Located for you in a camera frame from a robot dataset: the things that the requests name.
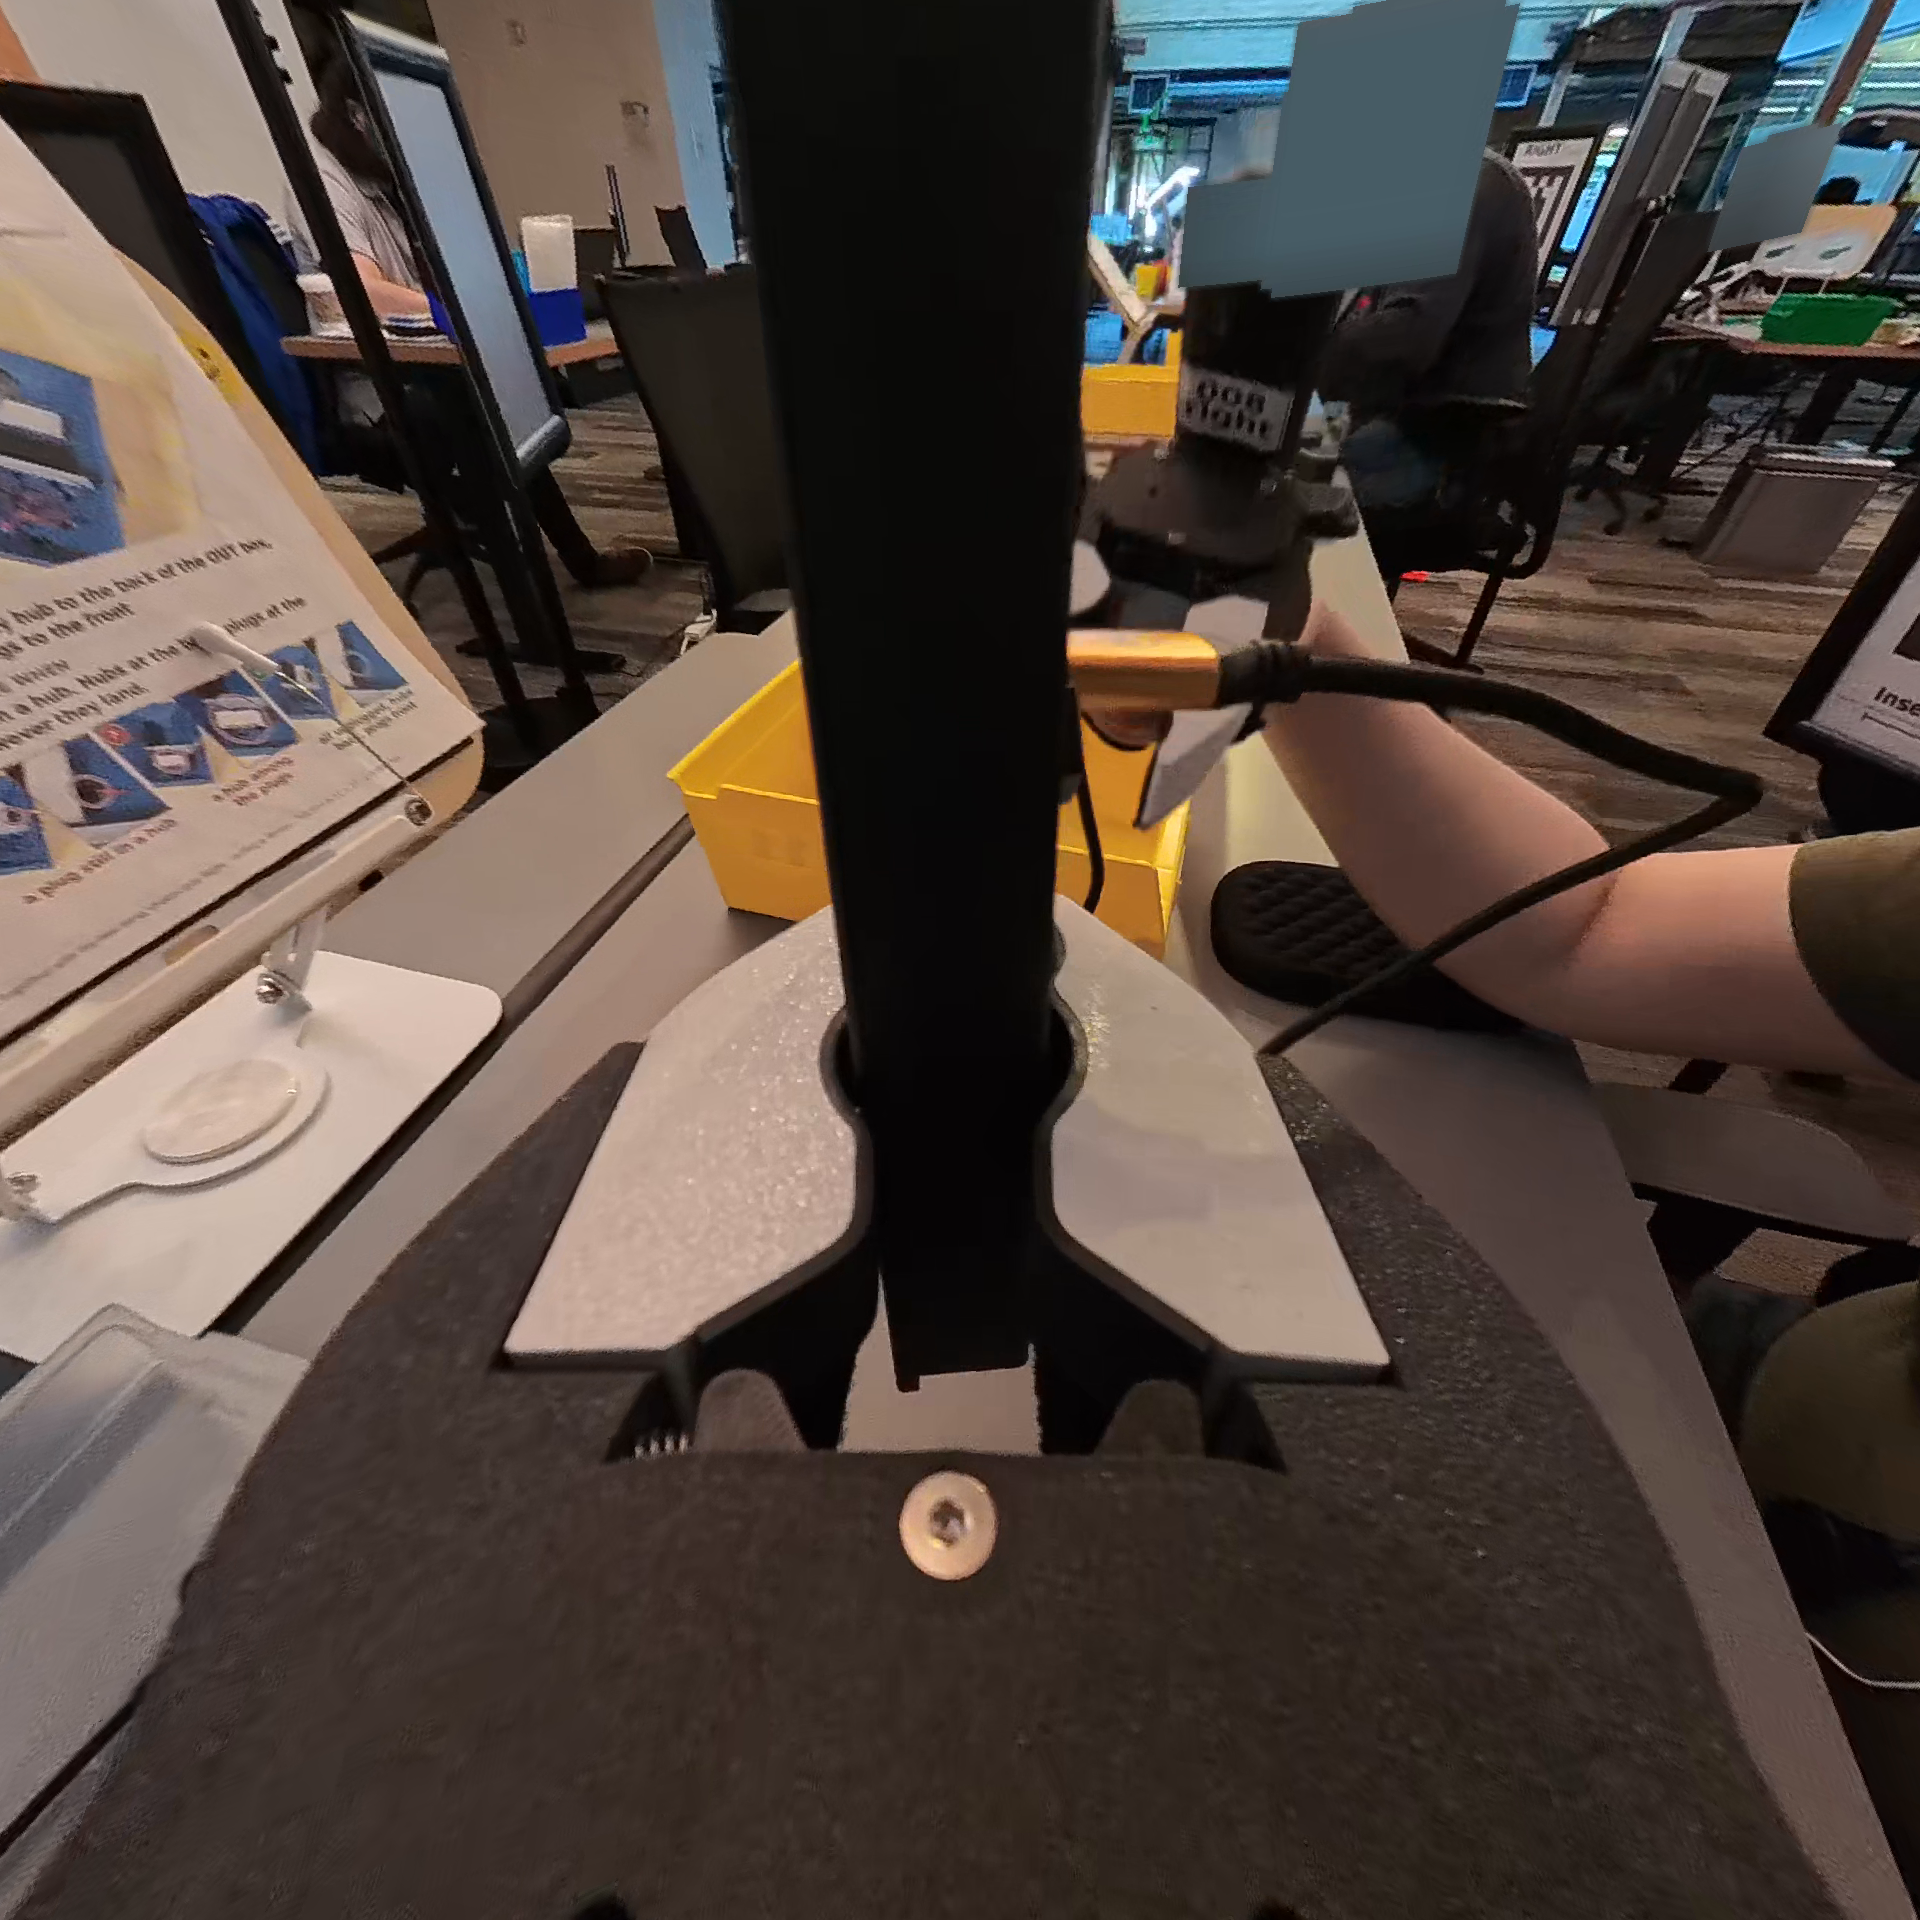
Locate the white metal document stand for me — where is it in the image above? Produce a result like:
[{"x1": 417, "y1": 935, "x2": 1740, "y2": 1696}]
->
[{"x1": 0, "y1": 623, "x2": 504, "y2": 1360}]

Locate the black multi-port usb hub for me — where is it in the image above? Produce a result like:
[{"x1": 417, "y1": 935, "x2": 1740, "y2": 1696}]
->
[{"x1": 717, "y1": 0, "x2": 1120, "y2": 1394}]

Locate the green plastic bin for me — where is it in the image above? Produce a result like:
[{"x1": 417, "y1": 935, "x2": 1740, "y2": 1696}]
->
[{"x1": 1761, "y1": 292, "x2": 1898, "y2": 348}]

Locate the black partition panel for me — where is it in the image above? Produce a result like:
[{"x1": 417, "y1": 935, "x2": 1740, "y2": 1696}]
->
[{"x1": 0, "y1": 82, "x2": 225, "y2": 394}]

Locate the black framed tag sign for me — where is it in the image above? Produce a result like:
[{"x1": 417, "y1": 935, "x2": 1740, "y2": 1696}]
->
[{"x1": 1761, "y1": 497, "x2": 1920, "y2": 798}]

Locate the black wrist rest pad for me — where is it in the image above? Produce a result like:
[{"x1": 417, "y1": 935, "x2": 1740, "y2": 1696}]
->
[{"x1": 1206, "y1": 860, "x2": 1519, "y2": 1038}]

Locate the clear plastic bin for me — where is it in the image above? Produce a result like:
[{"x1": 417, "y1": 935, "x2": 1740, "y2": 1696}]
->
[{"x1": 0, "y1": 1303, "x2": 313, "y2": 1855}]

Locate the printed instruction sheet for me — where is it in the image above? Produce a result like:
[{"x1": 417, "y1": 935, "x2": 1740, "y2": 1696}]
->
[{"x1": 0, "y1": 112, "x2": 485, "y2": 1038}]

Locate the person's leg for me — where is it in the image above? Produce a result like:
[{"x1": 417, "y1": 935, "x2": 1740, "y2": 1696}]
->
[{"x1": 1740, "y1": 1283, "x2": 1920, "y2": 1547}]

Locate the black pole stand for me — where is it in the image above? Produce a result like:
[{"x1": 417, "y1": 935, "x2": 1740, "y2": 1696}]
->
[{"x1": 216, "y1": 0, "x2": 600, "y2": 752}]

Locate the upright display board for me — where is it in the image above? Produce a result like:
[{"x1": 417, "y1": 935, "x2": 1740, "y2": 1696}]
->
[{"x1": 344, "y1": 24, "x2": 576, "y2": 471}]

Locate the grey metal box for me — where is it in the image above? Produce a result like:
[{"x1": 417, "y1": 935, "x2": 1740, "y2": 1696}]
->
[{"x1": 1696, "y1": 441, "x2": 1894, "y2": 578}]

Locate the orange plug usb cable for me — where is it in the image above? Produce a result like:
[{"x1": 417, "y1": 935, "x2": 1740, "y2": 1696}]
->
[{"x1": 1066, "y1": 632, "x2": 1767, "y2": 1057}]

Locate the yellow plastic bin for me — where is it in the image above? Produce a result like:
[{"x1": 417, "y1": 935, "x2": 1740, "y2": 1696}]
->
[
  {"x1": 666, "y1": 660, "x2": 1192, "y2": 962},
  {"x1": 1079, "y1": 360, "x2": 1186, "y2": 441}
]

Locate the black office chair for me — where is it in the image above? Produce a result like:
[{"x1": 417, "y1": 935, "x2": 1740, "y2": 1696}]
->
[
  {"x1": 597, "y1": 264, "x2": 798, "y2": 640},
  {"x1": 1393, "y1": 211, "x2": 1636, "y2": 670}
]

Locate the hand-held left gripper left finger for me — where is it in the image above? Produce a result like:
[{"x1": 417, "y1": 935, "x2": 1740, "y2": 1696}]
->
[{"x1": 503, "y1": 907, "x2": 879, "y2": 1451}]

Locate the black hub usb cable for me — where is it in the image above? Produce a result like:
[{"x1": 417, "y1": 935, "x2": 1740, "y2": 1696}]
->
[{"x1": 1055, "y1": 705, "x2": 1112, "y2": 916}]

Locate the blue jacket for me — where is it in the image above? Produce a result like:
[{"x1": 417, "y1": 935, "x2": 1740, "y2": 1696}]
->
[{"x1": 186, "y1": 195, "x2": 325, "y2": 473}]

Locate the person's right forearm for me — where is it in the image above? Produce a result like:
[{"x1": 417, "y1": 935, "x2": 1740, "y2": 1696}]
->
[{"x1": 1260, "y1": 598, "x2": 1863, "y2": 1074}]

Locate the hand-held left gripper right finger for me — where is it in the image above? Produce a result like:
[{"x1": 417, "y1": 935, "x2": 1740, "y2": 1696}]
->
[{"x1": 1034, "y1": 897, "x2": 1393, "y2": 1456}]

